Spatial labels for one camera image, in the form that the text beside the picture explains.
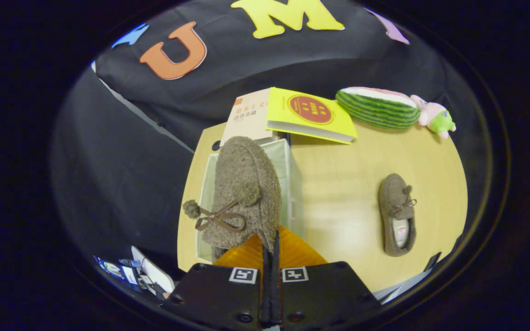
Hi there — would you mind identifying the brown fuzzy shoe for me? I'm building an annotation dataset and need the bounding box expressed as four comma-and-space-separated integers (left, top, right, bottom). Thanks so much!
378, 173, 417, 257
182, 136, 282, 260

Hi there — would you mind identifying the yellow book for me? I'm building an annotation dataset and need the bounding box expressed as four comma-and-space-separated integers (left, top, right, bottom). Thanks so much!
266, 87, 358, 145

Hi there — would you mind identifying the white paper sheet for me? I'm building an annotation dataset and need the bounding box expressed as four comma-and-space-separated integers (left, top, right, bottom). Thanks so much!
131, 246, 176, 295

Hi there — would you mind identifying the pink and green plush toy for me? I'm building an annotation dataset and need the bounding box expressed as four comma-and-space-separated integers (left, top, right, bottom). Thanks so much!
410, 94, 457, 139

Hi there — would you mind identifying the black backdrop cloth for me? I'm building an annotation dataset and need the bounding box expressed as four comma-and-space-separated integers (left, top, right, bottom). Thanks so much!
51, 0, 482, 276

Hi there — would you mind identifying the pale fabric storage box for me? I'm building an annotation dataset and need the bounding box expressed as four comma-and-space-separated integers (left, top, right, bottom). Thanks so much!
195, 138, 305, 263

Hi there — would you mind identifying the watermelon slice plush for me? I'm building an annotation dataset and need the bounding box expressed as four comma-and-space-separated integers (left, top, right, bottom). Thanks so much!
335, 86, 422, 130

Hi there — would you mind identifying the black table leg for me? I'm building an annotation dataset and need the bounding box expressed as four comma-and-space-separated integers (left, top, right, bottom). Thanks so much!
424, 252, 442, 273

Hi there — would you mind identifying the pile of printed packets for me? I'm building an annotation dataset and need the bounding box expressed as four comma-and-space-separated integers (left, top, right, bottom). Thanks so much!
94, 254, 155, 297

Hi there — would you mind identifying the beige book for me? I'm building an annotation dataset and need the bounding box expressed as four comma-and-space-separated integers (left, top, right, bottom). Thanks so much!
220, 87, 278, 147

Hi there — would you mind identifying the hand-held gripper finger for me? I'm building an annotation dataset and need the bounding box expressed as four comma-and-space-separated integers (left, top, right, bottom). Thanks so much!
272, 224, 383, 329
166, 230, 272, 329

